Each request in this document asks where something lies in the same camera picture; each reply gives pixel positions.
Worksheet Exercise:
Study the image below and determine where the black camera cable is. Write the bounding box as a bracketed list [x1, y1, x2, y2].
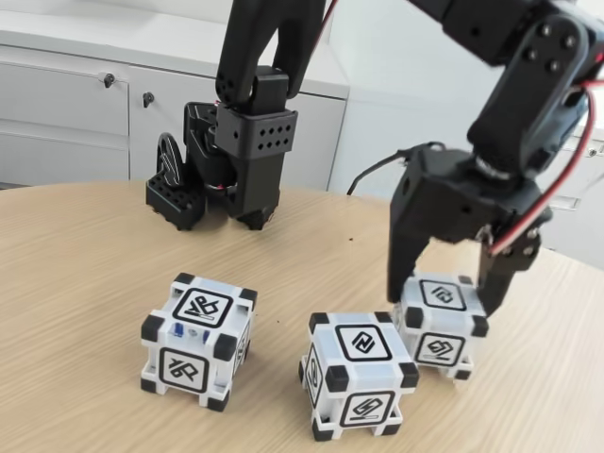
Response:
[346, 151, 408, 197]

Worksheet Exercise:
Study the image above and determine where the red and white servo wire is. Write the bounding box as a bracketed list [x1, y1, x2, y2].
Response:
[488, 78, 604, 259]

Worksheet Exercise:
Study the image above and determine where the white cube with N symbol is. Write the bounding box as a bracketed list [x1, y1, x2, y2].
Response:
[297, 310, 420, 429]

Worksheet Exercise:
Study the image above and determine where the white low cabinet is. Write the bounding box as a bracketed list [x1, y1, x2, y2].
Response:
[0, 25, 351, 193]

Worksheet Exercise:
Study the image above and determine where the white cube with nested-squares symbol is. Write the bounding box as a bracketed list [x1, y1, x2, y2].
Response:
[394, 271, 490, 382]

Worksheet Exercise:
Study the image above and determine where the black round clamp knob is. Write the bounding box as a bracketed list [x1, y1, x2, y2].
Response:
[154, 131, 184, 190]

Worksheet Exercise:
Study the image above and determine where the white drawer cabinet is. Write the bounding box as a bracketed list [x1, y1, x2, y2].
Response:
[485, 83, 604, 271]

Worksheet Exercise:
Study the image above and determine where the grey metal post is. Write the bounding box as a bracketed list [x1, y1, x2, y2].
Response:
[454, 0, 580, 228]

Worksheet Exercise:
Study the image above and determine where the white cube with blue inside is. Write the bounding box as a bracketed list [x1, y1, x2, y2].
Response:
[140, 272, 260, 411]

